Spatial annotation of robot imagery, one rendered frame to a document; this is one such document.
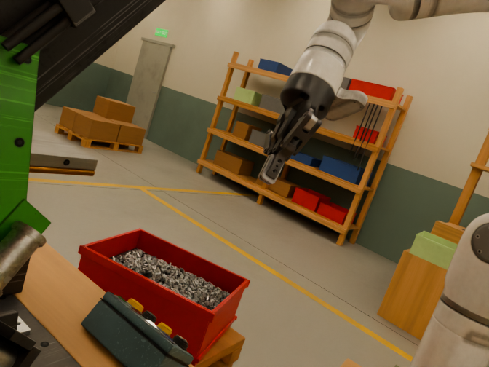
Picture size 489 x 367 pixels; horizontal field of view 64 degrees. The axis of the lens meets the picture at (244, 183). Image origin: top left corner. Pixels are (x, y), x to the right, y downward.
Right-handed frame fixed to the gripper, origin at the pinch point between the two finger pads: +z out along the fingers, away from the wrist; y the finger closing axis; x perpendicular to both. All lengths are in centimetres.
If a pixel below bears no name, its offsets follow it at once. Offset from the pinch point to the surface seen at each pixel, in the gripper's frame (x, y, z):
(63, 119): -123, -637, -111
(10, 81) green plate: -31.2, 3.0, 8.5
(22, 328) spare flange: -17.1, -13.8, 33.7
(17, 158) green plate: -26.9, 1.0, 14.9
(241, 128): 123, -555, -234
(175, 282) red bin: 5.3, -36.6, 20.2
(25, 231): -22.1, 2.8, 21.1
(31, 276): -20.1, -28.7, 29.5
